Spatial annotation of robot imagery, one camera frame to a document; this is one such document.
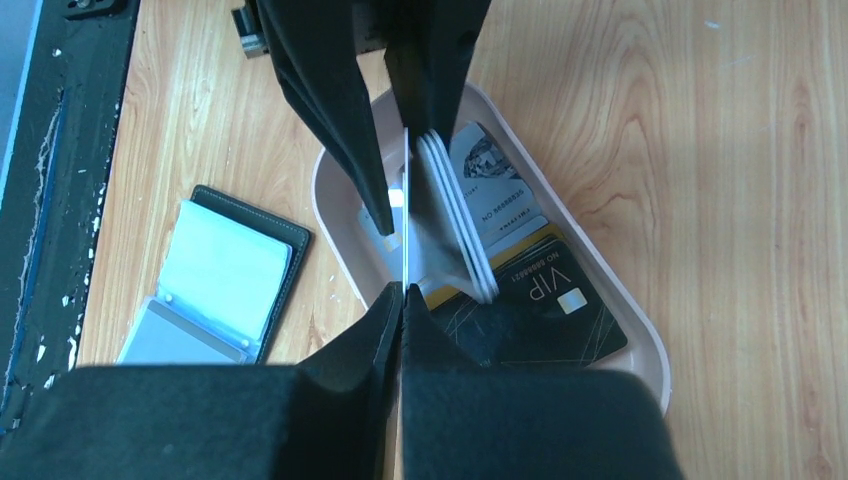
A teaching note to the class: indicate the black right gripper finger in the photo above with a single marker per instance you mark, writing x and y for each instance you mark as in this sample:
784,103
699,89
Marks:
313,52
322,418
430,45
461,420

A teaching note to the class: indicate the gold credit card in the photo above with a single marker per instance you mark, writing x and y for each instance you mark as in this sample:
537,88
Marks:
443,294
405,212

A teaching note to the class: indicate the black VIP credit card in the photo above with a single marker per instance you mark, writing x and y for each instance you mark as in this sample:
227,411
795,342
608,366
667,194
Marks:
547,312

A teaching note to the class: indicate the pink oval plastic tray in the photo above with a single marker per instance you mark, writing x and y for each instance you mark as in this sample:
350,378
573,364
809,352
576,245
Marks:
336,204

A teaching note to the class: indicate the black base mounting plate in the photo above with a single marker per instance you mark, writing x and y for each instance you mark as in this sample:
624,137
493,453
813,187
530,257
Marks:
59,125

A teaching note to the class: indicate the black leather card holder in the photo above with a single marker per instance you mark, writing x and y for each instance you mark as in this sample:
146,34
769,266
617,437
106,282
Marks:
223,287

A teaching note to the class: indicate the thin white card stack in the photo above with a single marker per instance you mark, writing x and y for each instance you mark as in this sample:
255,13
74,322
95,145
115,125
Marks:
450,250

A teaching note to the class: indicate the white silver VIP card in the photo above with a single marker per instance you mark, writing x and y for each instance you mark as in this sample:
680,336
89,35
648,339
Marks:
502,206

